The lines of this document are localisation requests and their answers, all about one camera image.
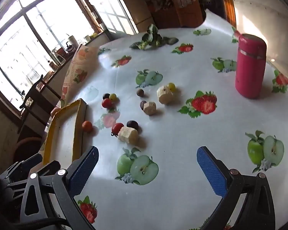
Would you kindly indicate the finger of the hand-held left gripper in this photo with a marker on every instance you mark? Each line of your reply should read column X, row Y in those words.
column 43, row 170
column 24, row 166

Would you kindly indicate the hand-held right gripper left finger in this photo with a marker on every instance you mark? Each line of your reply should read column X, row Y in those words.
column 84, row 170

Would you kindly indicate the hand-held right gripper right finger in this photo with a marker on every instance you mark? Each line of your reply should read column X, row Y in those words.
column 211, row 170

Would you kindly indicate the yellow-rimmed white tray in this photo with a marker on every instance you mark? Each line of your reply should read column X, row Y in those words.
column 62, row 136

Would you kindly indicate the red cherry tomato with stem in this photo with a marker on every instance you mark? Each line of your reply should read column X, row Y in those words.
column 117, row 128

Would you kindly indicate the banana piece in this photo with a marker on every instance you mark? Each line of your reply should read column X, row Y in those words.
column 128, row 135

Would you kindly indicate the dark purple plum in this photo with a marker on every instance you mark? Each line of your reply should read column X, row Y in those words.
column 132, row 124

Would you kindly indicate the small dark grape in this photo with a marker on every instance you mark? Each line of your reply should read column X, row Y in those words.
column 106, row 96

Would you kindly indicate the green grape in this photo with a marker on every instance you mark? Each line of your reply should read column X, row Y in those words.
column 171, row 86
column 113, row 96

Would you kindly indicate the dried red date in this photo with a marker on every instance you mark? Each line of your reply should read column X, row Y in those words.
column 142, row 105

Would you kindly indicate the brown longan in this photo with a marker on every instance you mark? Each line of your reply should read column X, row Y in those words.
column 140, row 92

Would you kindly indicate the fruit-print plastic tablecloth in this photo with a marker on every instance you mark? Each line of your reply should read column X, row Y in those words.
column 182, row 136

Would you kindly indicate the small mandarin orange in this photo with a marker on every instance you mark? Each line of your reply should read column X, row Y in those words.
column 87, row 126

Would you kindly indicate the dark wooden chair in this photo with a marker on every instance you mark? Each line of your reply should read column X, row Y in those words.
column 36, row 91

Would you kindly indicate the pink thermos bottle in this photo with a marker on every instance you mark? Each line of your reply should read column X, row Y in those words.
column 249, row 71

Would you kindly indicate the dark kettle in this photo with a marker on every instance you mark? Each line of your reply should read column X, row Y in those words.
column 69, row 48

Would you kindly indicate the leafy green vegetable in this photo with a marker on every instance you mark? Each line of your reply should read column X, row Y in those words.
column 153, row 40

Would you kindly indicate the wooden glass-door cabinet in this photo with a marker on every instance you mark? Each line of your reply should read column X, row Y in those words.
column 182, row 2

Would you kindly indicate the beige refrigerator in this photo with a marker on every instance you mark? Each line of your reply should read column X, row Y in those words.
column 141, row 9

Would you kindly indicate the wooden door frame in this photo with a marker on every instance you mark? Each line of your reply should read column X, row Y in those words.
column 229, row 2

